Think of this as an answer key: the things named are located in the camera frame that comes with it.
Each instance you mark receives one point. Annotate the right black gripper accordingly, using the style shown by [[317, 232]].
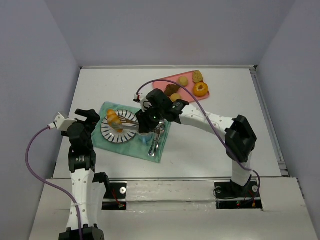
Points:
[[144, 122]]

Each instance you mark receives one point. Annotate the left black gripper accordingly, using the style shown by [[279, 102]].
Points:
[[88, 117]]

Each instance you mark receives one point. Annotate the striped yellow bread roll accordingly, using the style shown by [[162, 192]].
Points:
[[113, 117]]

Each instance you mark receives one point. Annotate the silver metal tongs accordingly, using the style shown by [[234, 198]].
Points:
[[122, 123]]

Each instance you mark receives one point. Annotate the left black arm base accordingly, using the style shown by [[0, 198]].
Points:
[[114, 195]]

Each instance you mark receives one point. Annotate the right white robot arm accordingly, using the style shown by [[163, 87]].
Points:
[[235, 134]]

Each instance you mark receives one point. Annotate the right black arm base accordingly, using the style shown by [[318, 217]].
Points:
[[230, 196]]

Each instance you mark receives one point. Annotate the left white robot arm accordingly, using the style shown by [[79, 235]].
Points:
[[88, 188]]

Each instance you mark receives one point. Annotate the seeded oval bread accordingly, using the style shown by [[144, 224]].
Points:
[[197, 76]]

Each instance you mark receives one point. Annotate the silver fork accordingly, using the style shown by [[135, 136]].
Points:
[[160, 131]]

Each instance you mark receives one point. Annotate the blue mug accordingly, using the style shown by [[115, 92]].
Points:
[[145, 137]]

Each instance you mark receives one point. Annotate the blue striped white plate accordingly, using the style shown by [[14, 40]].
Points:
[[112, 135]]

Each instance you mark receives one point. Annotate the green cloth placemat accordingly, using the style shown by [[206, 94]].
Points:
[[132, 148]]

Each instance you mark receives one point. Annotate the silver knife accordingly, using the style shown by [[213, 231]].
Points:
[[156, 136]]

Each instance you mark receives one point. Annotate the small round bun front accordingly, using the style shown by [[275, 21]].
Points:
[[174, 97]]

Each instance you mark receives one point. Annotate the small round bun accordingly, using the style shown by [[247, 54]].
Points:
[[174, 97], [183, 80]]

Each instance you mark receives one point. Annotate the chocolate croissant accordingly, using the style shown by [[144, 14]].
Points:
[[171, 89]]

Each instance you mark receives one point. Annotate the small round bun back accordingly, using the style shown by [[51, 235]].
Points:
[[183, 80]]

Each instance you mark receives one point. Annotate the orange donut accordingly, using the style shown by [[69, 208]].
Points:
[[200, 89]]

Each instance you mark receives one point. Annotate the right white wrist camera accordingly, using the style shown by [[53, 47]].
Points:
[[142, 100]]

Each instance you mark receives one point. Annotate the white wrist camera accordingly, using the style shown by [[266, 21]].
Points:
[[142, 100], [61, 122]]

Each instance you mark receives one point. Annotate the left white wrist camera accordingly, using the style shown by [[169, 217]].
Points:
[[61, 122]]

